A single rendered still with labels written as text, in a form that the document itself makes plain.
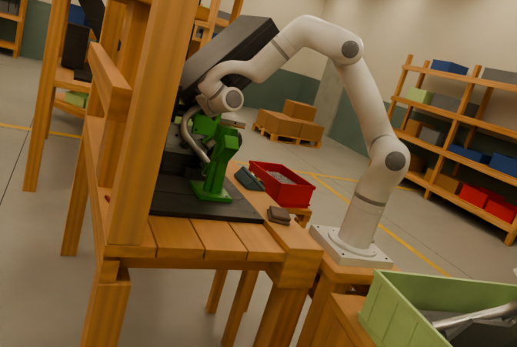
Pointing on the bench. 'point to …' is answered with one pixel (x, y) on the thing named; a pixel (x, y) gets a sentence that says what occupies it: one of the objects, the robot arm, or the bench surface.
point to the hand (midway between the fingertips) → (200, 106)
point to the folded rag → (278, 215)
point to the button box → (248, 180)
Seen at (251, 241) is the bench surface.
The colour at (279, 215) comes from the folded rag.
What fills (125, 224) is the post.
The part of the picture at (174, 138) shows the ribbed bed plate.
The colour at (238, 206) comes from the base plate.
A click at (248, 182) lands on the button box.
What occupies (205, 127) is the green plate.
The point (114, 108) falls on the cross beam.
